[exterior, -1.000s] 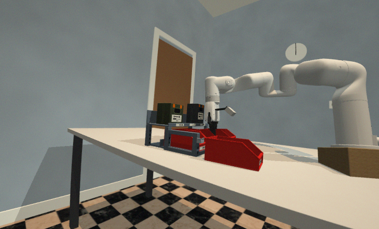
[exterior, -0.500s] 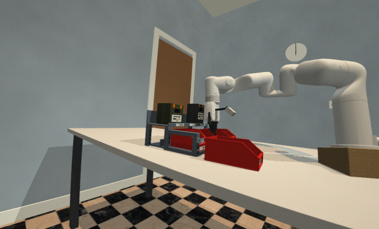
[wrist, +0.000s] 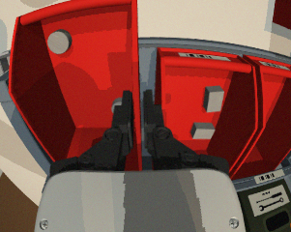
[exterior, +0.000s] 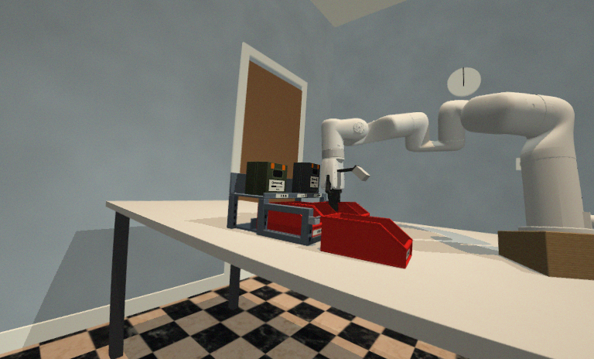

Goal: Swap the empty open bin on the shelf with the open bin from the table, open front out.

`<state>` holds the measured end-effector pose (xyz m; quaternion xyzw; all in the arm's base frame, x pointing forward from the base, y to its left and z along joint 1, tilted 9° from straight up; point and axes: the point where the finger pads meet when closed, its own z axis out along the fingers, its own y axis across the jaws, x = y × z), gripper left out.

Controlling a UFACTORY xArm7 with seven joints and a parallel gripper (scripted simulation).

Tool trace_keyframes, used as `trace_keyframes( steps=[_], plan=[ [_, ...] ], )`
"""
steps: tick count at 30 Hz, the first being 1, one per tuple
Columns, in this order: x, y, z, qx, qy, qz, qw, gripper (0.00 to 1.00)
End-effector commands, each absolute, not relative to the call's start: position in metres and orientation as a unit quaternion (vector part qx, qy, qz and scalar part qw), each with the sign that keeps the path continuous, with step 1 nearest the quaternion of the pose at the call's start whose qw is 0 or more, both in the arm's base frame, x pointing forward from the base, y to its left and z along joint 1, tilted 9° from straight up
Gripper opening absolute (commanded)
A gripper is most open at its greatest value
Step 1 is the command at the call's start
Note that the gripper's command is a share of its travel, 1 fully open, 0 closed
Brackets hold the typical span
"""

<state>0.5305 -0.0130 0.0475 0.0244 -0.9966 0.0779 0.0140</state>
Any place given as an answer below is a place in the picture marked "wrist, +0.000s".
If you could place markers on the small grey block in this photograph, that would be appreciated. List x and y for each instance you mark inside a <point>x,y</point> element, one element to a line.
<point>202,130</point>
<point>213,98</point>

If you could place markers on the grey metal shelf rack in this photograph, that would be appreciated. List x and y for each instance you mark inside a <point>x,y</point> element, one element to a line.
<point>147,73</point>

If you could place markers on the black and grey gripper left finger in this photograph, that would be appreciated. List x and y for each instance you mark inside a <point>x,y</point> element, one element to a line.
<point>105,155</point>

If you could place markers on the grey disc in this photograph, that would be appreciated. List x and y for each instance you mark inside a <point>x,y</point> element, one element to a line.
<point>117,101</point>
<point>59,41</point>

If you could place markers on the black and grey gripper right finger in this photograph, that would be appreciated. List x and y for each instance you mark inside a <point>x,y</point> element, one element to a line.
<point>171,153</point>

